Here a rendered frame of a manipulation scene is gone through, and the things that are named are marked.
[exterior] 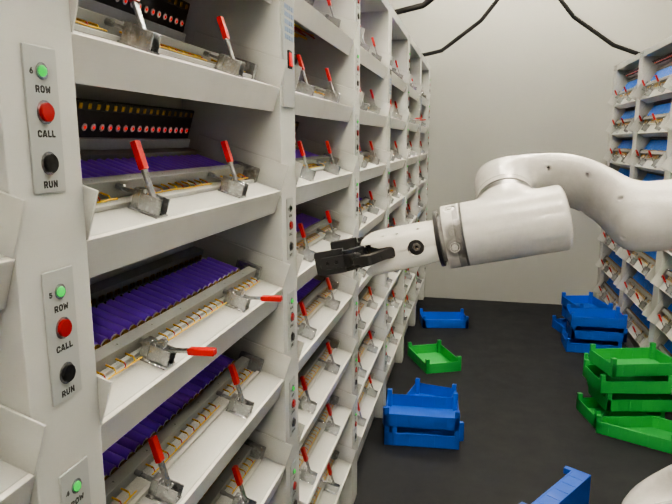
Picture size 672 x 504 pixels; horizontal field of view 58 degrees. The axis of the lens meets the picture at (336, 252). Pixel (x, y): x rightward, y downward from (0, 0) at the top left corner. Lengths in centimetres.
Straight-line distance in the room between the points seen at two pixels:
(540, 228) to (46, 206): 54
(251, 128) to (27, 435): 76
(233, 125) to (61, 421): 73
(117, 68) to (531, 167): 53
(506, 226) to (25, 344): 54
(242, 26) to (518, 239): 68
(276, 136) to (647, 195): 66
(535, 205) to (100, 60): 52
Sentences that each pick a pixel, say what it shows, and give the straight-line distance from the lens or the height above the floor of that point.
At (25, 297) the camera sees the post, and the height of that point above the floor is 109.
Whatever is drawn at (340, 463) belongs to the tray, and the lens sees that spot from 211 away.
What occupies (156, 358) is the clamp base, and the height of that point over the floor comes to 95.
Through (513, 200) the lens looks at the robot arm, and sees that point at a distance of 79.
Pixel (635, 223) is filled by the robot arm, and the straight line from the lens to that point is 81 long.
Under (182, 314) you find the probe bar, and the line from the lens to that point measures 92.
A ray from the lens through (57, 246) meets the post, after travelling 60.
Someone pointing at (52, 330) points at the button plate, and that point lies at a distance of 60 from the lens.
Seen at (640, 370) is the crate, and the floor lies 27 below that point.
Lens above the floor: 122
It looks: 10 degrees down
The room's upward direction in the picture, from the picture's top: straight up
